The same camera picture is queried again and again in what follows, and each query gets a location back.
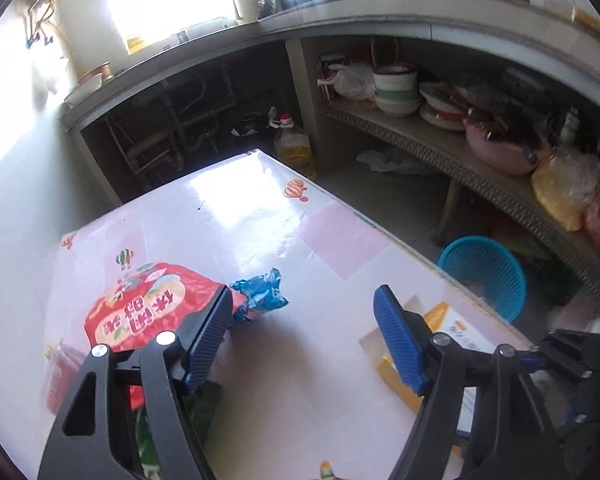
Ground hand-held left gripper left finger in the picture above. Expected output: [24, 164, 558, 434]
[37, 285, 236, 480]

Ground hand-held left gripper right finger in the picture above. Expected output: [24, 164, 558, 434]
[372, 285, 571, 480]

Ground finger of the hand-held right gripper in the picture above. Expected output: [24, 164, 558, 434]
[531, 328, 600, 379]

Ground yellow white box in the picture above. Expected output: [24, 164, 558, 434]
[359, 295, 532, 461]

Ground green packet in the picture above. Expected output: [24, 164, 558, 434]
[130, 381, 222, 480]

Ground blue wrapper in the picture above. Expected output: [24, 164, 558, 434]
[230, 268, 289, 327]

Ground red snack bag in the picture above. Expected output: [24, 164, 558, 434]
[84, 261, 249, 357]

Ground blue plastic mesh basket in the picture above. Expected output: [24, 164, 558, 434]
[438, 235, 527, 325]

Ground translucent plastic wrapper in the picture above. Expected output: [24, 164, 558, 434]
[44, 339, 89, 417]

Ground balloon print plastic tablecloth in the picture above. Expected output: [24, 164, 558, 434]
[42, 149, 536, 480]

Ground yellow plastic bag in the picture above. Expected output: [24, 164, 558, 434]
[531, 152, 600, 232]

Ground crumpled white floor bag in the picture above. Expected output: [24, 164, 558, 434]
[355, 148, 434, 177]

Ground pink cooking pot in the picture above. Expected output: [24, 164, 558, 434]
[464, 117, 552, 177]

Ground cooking oil bottle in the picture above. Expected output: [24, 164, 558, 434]
[272, 112, 317, 179]

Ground white drain pipes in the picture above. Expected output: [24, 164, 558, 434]
[104, 66, 232, 173]

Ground black bag under counter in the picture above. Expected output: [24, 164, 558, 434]
[229, 112, 262, 137]

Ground stack of white plates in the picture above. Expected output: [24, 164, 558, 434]
[418, 81, 469, 132]

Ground stack of white bowls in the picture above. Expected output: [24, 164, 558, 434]
[371, 62, 419, 119]

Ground white plastic bag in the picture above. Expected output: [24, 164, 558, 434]
[317, 62, 376, 99]

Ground white basin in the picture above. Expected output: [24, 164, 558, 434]
[64, 72, 104, 107]

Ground copper pot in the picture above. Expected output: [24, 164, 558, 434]
[77, 61, 114, 84]

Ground concrete kitchen counter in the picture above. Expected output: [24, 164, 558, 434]
[60, 0, 600, 133]

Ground beige jug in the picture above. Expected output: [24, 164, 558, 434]
[231, 0, 259, 24]

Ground wooden support post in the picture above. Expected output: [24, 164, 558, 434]
[439, 180, 464, 242]

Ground hanging cables with clips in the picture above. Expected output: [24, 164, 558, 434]
[24, 0, 57, 52]

